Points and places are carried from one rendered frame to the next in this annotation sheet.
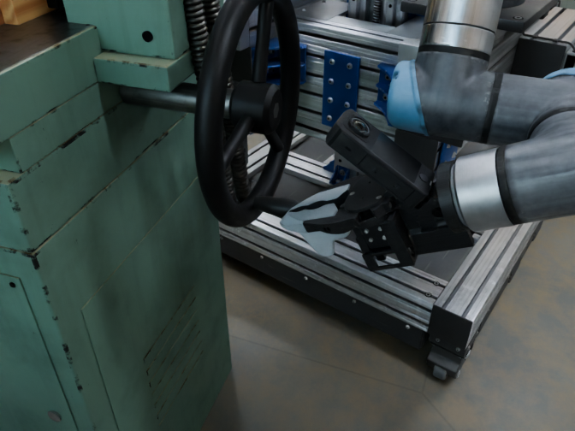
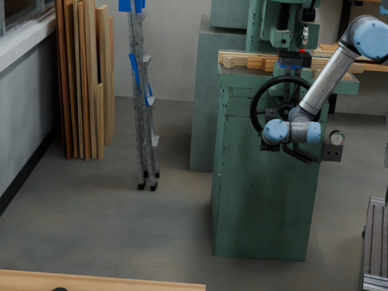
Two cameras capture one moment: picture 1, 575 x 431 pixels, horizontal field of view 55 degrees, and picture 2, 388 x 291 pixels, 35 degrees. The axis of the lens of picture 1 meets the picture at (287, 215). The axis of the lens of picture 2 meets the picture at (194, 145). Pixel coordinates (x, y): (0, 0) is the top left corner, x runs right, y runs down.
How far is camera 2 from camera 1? 2.18 m
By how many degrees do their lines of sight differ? 62
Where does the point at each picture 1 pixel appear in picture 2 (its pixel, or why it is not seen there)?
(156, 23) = not seen: hidden behind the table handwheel
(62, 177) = (244, 104)
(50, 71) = (252, 79)
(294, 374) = (316, 279)
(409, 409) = not seen: outside the picture
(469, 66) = (298, 109)
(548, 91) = (298, 120)
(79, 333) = (229, 148)
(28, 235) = (228, 111)
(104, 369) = (232, 168)
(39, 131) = (242, 90)
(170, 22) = not seen: hidden behind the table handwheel
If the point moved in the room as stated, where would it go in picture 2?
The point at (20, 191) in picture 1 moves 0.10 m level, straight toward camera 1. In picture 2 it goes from (230, 100) to (216, 104)
